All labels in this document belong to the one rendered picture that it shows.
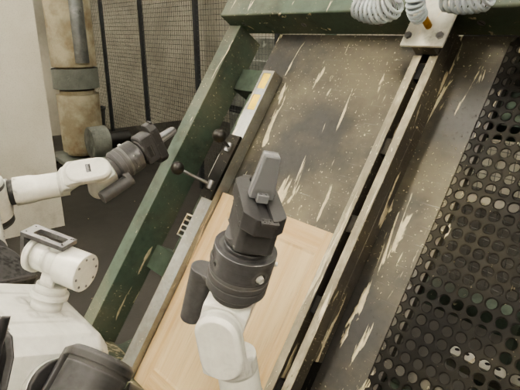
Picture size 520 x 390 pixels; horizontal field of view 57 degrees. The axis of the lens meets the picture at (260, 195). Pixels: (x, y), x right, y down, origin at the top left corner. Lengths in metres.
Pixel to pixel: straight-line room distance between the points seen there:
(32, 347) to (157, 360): 0.62
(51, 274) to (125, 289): 0.75
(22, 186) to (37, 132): 3.42
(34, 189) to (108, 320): 0.51
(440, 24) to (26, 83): 3.94
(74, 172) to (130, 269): 0.42
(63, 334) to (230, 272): 0.31
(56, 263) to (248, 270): 0.36
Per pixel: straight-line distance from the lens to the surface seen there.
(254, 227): 0.57
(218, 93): 1.61
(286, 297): 1.13
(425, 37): 1.13
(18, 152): 4.71
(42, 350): 0.80
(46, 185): 1.31
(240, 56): 1.66
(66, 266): 0.84
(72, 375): 0.71
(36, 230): 0.89
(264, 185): 0.60
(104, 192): 1.30
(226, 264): 0.62
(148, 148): 1.36
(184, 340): 1.31
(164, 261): 1.53
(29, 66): 4.65
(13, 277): 1.04
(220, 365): 0.71
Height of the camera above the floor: 1.79
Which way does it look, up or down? 19 degrees down
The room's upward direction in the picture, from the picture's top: straight up
